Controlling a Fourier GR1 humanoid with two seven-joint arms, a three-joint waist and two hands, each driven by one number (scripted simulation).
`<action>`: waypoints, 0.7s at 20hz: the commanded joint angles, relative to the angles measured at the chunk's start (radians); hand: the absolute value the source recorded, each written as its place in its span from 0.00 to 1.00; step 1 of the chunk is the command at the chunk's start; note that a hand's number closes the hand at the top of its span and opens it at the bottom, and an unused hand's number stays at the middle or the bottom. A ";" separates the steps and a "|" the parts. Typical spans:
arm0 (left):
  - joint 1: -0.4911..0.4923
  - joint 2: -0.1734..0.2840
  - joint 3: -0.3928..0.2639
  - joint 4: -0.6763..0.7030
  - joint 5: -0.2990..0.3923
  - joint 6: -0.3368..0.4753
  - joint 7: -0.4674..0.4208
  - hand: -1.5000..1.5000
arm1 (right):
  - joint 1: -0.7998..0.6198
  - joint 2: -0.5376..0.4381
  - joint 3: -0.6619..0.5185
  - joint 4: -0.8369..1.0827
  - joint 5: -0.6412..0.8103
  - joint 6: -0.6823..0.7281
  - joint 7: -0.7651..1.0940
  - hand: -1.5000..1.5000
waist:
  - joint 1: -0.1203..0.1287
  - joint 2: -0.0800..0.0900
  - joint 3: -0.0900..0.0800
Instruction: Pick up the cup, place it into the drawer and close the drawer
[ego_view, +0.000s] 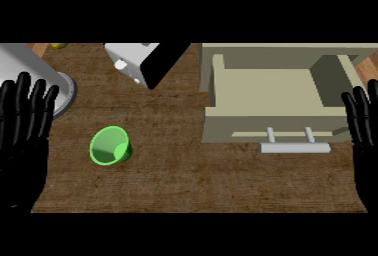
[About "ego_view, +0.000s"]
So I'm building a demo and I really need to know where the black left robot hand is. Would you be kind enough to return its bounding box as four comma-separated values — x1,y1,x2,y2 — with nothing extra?
0,71,60,214

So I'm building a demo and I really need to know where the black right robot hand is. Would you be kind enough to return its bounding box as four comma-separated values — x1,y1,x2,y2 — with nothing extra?
339,78,378,214

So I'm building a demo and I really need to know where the green plastic cup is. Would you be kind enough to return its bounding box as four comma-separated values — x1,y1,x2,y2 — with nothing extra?
88,125,134,167

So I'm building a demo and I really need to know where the beige open drawer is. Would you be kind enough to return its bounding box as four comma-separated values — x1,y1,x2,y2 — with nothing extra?
199,53,363,144

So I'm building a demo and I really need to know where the beige drawer cabinet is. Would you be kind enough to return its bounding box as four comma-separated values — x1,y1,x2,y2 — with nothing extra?
197,42,378,93

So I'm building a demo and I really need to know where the silver cylindrical pot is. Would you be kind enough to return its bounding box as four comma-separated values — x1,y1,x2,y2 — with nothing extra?
0,42,78,120

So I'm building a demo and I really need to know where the white and black appliance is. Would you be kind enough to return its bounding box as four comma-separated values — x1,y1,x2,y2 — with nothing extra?
103,42,191,91

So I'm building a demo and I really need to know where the grey drawer handle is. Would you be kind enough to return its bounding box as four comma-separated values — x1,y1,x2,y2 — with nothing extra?
258,126,332,154

